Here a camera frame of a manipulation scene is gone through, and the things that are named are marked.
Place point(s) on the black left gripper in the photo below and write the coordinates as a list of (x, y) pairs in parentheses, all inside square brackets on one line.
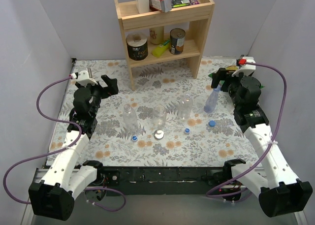
[(104, 87)]

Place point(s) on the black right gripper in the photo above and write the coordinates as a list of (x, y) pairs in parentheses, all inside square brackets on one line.
[(223, 79)]

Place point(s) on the clear bottle with blue cap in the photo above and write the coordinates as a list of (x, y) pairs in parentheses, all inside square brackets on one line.
[(211, 101)]

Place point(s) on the crushed clear bottle blue-white cap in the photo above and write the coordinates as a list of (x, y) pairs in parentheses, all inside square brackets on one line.
[(130, 118)]

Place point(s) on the clear bottle with white cap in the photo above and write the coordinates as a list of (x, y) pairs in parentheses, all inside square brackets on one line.
[(185, 106)]

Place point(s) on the white blue small bottle cap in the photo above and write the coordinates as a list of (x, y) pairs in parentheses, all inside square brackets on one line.
[(134, 138)]

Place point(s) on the clear bottle with silver cap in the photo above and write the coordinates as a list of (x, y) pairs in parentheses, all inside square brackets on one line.
[(159, 116)]

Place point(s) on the silver metal jar lid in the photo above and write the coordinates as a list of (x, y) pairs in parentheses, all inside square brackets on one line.
[(158, 134)]

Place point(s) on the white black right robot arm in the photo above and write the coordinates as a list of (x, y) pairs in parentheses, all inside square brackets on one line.
[(278, 189)]

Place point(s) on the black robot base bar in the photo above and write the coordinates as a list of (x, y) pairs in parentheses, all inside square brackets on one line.
[(151, 180)]

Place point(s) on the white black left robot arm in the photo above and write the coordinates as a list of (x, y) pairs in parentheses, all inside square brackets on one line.
[(54, 196)]

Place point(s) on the white tall bottle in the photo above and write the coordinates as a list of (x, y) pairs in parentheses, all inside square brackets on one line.
[(143, 6)]

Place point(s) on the green white chips bag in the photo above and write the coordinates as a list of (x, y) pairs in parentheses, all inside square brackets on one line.
[(232, 67)]

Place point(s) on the black wrapped paper roll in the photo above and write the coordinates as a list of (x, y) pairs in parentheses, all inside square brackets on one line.
[(137, 46)]

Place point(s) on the yellow green packet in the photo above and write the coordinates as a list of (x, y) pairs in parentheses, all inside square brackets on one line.
[(161, 48)]

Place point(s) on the tin food can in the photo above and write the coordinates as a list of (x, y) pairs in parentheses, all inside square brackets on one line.
[(177, 39)]

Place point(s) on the wooden two-tier shelf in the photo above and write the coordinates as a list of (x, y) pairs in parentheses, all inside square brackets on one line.
[(198, 16)]

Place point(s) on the floral patterned table mat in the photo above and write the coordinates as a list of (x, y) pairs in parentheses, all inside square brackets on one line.
[(164, 84)]

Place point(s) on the cream cylindrical jar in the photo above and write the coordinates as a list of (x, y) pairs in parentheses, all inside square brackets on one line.
[(156, 35)]

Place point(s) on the red grey carton box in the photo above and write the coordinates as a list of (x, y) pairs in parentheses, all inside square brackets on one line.
[(161, 5)]

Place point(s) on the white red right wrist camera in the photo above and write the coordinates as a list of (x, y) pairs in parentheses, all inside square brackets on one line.
[(246, 66)]

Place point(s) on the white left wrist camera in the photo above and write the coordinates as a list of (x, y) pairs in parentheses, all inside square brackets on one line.
[(84, 77)]

